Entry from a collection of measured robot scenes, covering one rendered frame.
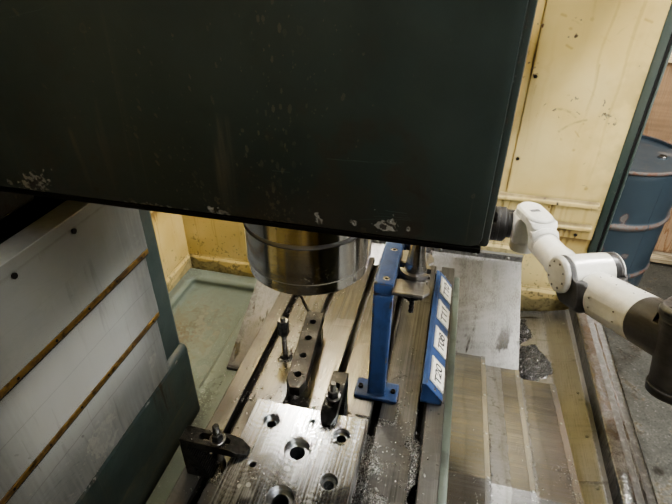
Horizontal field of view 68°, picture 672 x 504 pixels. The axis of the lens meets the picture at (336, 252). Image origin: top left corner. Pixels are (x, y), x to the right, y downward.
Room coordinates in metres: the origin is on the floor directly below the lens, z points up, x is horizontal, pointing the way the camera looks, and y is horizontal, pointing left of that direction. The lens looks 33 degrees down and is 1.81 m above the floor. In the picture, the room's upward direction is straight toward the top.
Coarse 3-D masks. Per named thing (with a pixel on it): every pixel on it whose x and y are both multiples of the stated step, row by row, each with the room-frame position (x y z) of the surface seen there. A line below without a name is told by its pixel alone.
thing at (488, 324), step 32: (448, 256) 1.45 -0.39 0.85; (480, 256) 1.44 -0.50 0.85; (512, 256) 1.42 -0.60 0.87; (256, 288) 1.39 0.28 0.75; (480, 288) 1.33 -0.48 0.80; (512, 288) 1.32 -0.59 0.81; (256, 320) 1.28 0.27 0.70; (480, 320) 1.22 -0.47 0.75; (512, 320) 1.22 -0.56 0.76; (480, 352) 1.12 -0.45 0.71; (512, 352) 1.12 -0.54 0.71
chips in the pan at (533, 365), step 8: (520, 320) 1.35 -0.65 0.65; (520, 328) 1.29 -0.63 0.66; (520, 336) 1.25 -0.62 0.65; (528, 336) 1.26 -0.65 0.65; (520, 352) 1.19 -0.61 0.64; (528, 352) 1.17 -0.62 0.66; (536, 352) 1.18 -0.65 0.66; (520, 360) 1.15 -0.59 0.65; (528, 360) 1.14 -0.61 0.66; (536, 360) 1.14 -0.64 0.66; (544, 360) 1.14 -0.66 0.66; (520, 368) 1.11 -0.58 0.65; (528, 368) 1.10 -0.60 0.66; (536, 368) 1.11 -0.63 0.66; (544, 368) 1.11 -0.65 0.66; (552, 368) 1.11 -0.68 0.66; (520, 376) 1.08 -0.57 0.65; (528, 376) 1.08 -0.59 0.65; (536, 376) 1.08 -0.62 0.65; (544, 376) 1.08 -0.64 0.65
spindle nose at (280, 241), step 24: (264, 240) 0.48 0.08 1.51; (288, 240) 0.46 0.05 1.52; (312, 240) 0.46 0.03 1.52; (336, 240) 0.47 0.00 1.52; (360, 240) 0.49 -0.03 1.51; (264, 264) 0.48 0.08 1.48; (288, 264) 0.46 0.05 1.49; (312, 264) 0.46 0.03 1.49; (336, 264) 0.47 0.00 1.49; (360, 264) 0.49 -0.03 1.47; (288, 288) 0.47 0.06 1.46; (312, 288) 0.46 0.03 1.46; (336, 288) 0.47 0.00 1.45
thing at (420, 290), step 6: (396, 282) 0.80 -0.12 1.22; (402, 282) 0.80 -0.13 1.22; (408, 282) 0.80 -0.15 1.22; (414, 282) 0.80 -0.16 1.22; (420, 282) 0.80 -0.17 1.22; (396, 288) 0.78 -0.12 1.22; (402, 288) 0.78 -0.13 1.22; (408, 288) 0.78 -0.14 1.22; (414, 288) 0.78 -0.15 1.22; (420, 288) 0.78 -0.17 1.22; (426, 288) 0.78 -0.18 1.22; (396, 294) 0.77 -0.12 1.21; (402, 294) 0.76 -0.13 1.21; (408, 294) 0.76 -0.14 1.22; (414, 294) 0.76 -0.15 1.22; (420, 294) 0.76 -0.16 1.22; (426, 294) 0.76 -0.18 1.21
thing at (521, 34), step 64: (0, 0) 0.47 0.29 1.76; (64, 0) 0.46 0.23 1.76; (128, 0) 0.45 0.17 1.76; (192, 0) 0.43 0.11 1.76; (256, 0) 0.42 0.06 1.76; (320, 0) 0.41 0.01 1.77; (384, 0) 0.40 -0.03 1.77; (448, 0) 0.39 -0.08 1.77; (512, 0) 0.38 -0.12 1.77; (0, 64) 0.48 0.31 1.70; (64, 64) 0.46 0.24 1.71; (128, 64) 0.45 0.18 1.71; (192, 64) 0.43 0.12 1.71; (256, 64) 0.42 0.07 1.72; (320, 64) 0.41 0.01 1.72; (384, 64) 0.40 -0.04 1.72; (448, 64) 0.39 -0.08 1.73; (512, 64) 0.38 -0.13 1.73; (0, 128) 0.49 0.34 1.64; (64, 128) 0.47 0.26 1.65; (128, 128) 0.45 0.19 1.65; (192, 128) 0.44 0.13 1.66; (256, 128) 0.42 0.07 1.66; (320, 128) 0.41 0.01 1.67; (384, 128) 0.40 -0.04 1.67; (448, 128) 0.38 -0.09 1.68; (64, 192) 0.48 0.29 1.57; (128, 192) 0.46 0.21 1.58; (192, 192) 0.44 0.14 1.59; (256, 192) 0.42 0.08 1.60; (320, 192) 0.41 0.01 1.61; (384, 192) 0.40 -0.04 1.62; (448, 192) 0.38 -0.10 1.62
